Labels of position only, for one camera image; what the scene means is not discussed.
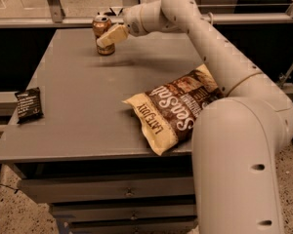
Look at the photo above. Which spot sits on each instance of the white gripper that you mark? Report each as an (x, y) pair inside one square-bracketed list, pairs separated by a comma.
[(132, 19)]

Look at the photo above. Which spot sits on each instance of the orange soda can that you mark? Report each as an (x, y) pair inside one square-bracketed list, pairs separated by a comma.
[(101, 24)]

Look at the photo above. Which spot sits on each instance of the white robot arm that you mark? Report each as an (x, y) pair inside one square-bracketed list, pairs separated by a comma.
[(235, 138)]

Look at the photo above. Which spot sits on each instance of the brown chip bag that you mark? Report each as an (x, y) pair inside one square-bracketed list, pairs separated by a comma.
[(168, 112)]

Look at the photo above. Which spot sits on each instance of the small black snack packet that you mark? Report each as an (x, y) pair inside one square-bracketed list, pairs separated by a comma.
[(29, 105)]

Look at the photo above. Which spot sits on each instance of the grey drawer cabinet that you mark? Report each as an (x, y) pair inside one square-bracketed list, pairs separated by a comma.
[(87, 130)]

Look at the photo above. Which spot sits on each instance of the top grey drawer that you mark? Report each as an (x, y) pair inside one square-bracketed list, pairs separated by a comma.
[(88, 189)]

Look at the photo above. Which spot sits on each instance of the grey drawer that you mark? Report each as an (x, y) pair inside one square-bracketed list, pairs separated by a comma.
[(133, 227), (88, 189), (125, 210)]

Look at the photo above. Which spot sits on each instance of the middle grey drawer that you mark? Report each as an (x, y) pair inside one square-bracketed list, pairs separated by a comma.
[(125, 210)]

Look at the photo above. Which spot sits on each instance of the bottom grey drawer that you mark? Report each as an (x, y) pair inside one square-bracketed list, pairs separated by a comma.
[(133, 227)]

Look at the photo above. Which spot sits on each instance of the metal railing frame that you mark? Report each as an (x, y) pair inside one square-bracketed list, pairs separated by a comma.
[(79, 13)]

